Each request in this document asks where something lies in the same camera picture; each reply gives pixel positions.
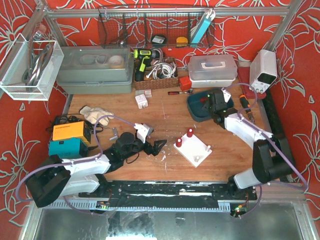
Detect grey metal bracket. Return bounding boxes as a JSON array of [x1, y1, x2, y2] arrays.
[[109, 127, 119, 141]]

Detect red large spring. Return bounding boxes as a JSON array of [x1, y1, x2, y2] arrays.
[[187, 128, 194, 138]]

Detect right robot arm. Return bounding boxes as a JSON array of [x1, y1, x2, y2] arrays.
[[206, 88, 295, 196]]

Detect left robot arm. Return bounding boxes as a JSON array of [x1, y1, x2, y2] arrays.
[[25, 132, 167, 208]]

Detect teal plastic tray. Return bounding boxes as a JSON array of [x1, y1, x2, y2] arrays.
[[186, 88, 234, 125]]

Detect orange black screwdriver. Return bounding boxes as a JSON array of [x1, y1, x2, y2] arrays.
[[239, 94, 255, 124]]

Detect white clear toolbox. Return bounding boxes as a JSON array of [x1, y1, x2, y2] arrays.
[[188, 54, 238, 88]]

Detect red small box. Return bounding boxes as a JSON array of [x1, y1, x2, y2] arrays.
[[179, 76, 192, 91]]

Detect white power adapter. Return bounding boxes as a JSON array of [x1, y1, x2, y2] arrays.
[[135, 94, 149, 109]]

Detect white work glove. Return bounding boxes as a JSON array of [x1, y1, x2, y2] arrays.
[[79, 105, 114, 125]]

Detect yellow box device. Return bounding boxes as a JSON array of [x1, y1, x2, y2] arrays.
[[52, 121, 92, 144]]

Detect teal box device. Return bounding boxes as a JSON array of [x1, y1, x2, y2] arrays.
[[48, 137, 88, 159]]

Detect white power supply unit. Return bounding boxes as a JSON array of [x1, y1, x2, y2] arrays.
[[249, 49, 277, 94]]

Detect brown wicker basket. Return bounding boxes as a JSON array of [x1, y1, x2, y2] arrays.
[[132, 69, 179, 90]]

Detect yellow tape measure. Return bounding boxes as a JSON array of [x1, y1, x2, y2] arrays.
[[176, 36, 189, 48]]

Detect grey plastic storage box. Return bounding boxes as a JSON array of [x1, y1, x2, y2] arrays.
[[56, 46, 134, 95]]

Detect black round tape measure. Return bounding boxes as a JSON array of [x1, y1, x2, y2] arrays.
[[150, 34, 167, 48]]

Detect blue white board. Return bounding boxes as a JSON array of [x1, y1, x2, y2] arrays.
[[190, 8, 216, 47]]

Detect white mesh hanging basket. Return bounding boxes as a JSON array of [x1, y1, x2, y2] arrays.
[[0, 34, 64, 101]]

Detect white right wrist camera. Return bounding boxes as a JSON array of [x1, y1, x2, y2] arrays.
[[221, 88, 231, 103]]

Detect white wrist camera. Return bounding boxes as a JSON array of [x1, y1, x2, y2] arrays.
[[221, 88, 231, 103], [133, 123, 154, 144]]

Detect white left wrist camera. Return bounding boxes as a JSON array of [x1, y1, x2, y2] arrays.
[[133, 123, 154, 144]]

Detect white base plate with pegs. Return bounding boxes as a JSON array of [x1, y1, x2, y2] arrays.
[[173, 133, 212, 168]]

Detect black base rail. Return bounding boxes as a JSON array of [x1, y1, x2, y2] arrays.
[[78, 180, 257, 209]]

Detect red handled small tool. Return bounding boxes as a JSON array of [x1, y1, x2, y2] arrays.
[[167, 91, 189, 95]]

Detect black cable duct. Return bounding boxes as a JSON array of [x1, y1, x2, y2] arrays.
[[262, 90, 296, 167]]

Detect white coiled cables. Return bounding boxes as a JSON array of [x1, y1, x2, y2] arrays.
[[146, 62, 178, 80]]

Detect green cordless drill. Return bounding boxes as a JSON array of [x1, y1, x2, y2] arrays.
[[133, 48, 160, 82]]

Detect black wire wall basket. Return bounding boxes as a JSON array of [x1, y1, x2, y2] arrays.
[[97, 4, 215, 48]]

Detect aluminium frame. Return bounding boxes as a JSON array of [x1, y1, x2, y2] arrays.
[[0, 0, 303, 98]]

